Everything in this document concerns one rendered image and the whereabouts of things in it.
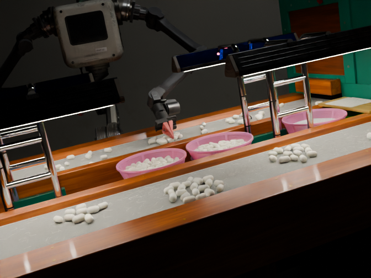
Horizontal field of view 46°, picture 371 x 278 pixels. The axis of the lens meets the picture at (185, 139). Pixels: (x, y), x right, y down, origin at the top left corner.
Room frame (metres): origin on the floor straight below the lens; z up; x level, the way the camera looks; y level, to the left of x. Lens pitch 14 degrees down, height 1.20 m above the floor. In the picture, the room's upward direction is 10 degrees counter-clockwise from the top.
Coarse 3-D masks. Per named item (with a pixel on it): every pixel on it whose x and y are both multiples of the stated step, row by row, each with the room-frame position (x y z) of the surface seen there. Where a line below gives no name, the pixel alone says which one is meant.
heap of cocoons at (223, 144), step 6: (210, 144) 1.75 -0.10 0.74; (216, 144) 1.71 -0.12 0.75; (222, 144) 1.70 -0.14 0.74; (228, 144) 1.68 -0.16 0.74; (234, 144) 1.68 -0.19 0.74; (240, 144) 1.65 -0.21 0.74; (198, 150) 1.68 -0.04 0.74; (204, 150) 1.66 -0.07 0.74; (210, 150) 1.64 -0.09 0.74; (216, 150) 1.65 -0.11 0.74
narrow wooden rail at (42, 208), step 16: (320, 128) 1.59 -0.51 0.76; (336, 128) 1.59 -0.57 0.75; (256, 144) 1.53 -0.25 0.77; (272, 144) 1.51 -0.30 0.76; (288, 144) 1.53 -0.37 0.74; (208, 160) 1.44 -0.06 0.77; (224, 160) 1.45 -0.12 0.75; (144, 176) 1.39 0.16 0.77; (160, 176) 1.38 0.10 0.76; (176, 176) 1.40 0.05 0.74; (80, 192) 1.35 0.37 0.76; (96, 192) 1.32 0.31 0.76; (112, 192) 1.33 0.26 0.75; (32, 208) 1.27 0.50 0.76; (48, 208) 1.27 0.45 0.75; (0, 224) 1.23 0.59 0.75
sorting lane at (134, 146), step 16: (256, 112) 2.21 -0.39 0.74; (192, 128) 2.11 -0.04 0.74; (208, 128) 2.05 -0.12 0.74; (224, 128) 1.99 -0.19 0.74; (128, 144) 2.01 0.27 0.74; (144, 144) 1.96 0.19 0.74; (64, 160) 1.93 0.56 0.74; (80, 160) 1.87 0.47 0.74; (96, 160) 1.82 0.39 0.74; (16, 176) 1.80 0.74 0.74
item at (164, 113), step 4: (160, 112) 1.98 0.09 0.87; (164, 112) 1.98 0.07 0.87; (156, 116) 1.99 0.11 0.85; (160, 116) 1.97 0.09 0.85; (164, 116) 1.96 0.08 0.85; (168, 116) 1.97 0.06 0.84; (172, 116) 1.96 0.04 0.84; (156, 120) 1.93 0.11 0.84; (172, 120) 1.97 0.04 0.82; (156, 124) 1.93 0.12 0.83; (156, 128) 1.96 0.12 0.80; (160, 128) 1.96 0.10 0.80
